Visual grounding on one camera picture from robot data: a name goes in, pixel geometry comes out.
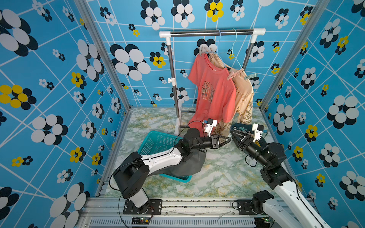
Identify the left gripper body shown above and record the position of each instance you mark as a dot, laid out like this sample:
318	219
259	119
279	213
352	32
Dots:
213	142

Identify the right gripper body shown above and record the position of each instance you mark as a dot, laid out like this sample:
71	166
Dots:
250	141

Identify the beige compass print t-shirt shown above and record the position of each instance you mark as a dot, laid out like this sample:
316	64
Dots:
244	99

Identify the dark grey garment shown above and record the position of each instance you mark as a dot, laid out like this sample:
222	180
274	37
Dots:
187	168

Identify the mint green clothespin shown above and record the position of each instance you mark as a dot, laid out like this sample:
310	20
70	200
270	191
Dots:
248	77

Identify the blue wire hanger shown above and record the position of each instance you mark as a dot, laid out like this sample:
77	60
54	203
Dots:
216	60

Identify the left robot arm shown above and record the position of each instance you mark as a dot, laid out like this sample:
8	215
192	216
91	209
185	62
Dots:
185	158

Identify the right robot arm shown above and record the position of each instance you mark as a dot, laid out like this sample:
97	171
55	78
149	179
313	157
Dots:
271	156

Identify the dark grey clothespin tray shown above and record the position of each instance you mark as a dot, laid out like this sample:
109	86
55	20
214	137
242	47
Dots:
248	128

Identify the teal laundry basket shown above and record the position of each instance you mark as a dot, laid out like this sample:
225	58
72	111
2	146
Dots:
157	142

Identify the metal clothes rack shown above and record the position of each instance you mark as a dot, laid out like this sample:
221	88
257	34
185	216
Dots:
255	32

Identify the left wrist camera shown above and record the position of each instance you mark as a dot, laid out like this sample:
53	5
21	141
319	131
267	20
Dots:
209	125

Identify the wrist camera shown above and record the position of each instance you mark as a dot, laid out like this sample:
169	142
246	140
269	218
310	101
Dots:
257	129
209	125

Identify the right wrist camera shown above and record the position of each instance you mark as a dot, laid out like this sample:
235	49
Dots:
257	129

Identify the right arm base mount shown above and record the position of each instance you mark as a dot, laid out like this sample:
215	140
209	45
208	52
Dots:
251	206

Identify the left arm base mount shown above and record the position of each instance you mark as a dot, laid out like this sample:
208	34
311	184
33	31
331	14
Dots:
151	207

